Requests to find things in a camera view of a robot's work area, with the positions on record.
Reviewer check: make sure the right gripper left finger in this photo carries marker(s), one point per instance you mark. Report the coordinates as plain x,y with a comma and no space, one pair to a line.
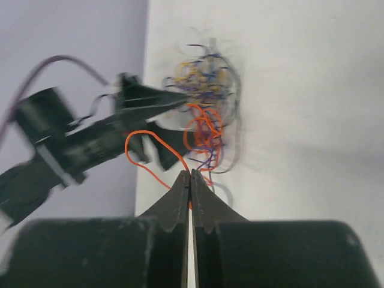
145,251

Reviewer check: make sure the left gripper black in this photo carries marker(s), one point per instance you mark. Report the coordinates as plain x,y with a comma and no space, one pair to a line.
99,141

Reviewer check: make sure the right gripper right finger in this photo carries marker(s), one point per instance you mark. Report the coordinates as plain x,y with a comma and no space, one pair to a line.
232,251

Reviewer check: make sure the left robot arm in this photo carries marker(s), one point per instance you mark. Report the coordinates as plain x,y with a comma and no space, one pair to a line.
62,147

